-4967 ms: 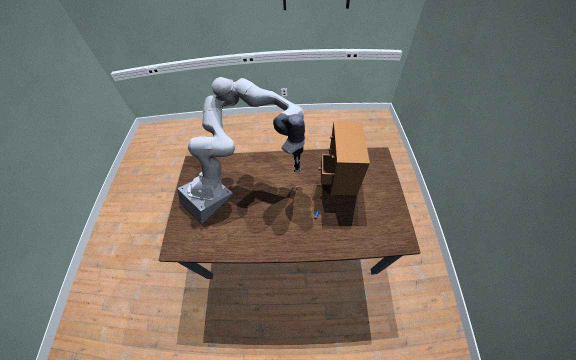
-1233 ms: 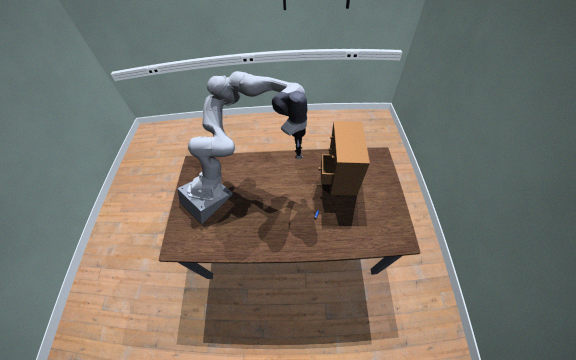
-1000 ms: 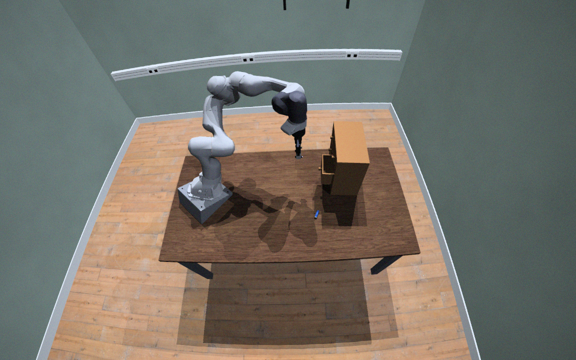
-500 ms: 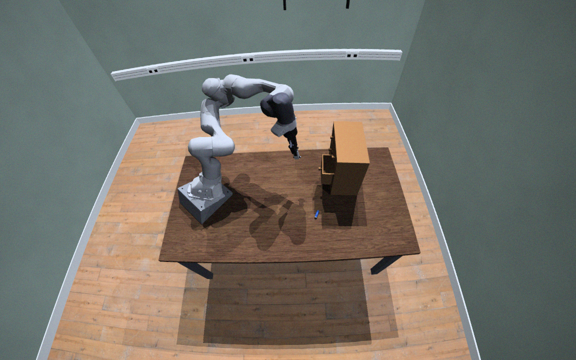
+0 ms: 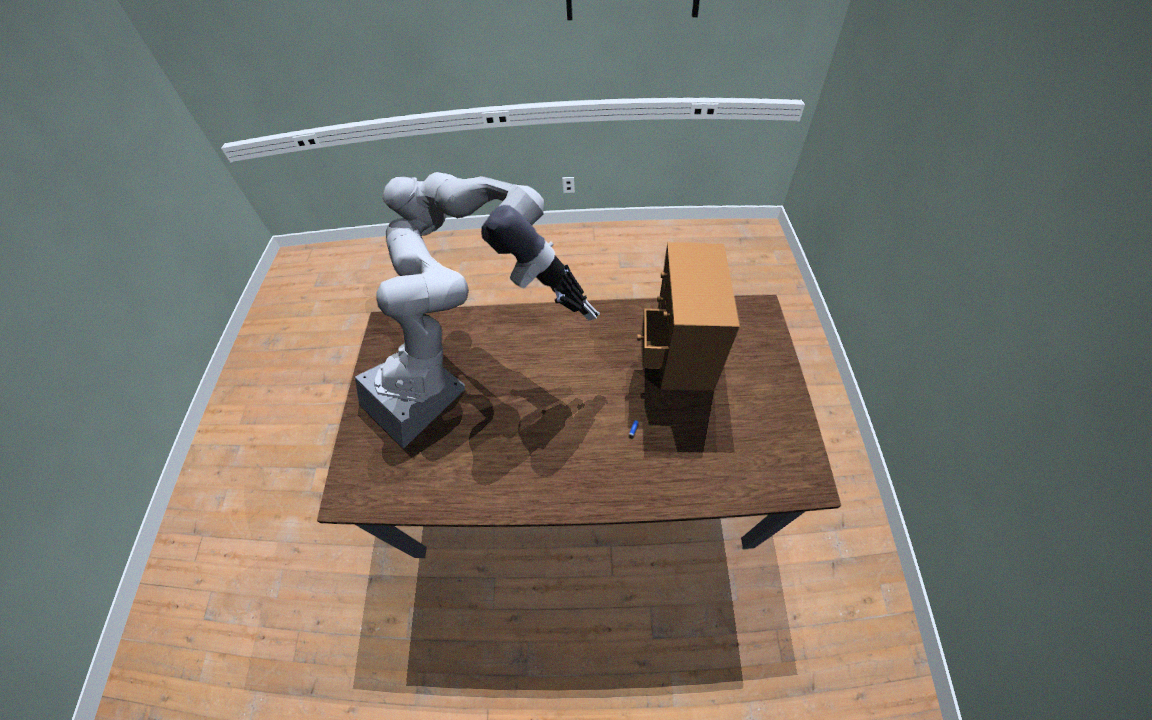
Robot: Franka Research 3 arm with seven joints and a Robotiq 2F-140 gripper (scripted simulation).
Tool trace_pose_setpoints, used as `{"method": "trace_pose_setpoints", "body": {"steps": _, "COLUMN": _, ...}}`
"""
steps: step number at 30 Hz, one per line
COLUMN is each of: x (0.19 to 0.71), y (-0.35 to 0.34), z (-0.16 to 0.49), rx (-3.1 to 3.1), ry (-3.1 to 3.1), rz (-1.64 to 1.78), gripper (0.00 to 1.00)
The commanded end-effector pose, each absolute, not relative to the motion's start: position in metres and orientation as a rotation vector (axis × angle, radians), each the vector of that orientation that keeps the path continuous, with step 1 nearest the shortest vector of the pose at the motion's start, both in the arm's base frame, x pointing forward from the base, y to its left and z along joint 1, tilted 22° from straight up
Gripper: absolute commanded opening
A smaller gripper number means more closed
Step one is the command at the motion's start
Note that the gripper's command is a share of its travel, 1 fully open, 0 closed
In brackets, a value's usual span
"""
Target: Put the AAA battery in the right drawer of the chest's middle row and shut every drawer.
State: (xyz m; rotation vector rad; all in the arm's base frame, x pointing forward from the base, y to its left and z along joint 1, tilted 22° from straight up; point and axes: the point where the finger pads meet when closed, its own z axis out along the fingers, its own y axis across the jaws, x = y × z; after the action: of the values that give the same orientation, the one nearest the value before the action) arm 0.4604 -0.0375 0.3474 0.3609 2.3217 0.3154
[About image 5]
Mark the wooden chest of drawers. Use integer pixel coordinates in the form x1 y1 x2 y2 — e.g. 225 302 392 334
661 242 740 391

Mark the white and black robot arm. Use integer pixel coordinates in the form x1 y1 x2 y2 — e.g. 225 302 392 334
376 172 555 403

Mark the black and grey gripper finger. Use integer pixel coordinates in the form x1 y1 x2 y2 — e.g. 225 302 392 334
563 265 597 313
554 280 597 321

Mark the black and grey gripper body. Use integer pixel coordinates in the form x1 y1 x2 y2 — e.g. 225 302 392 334
536 255 567 293

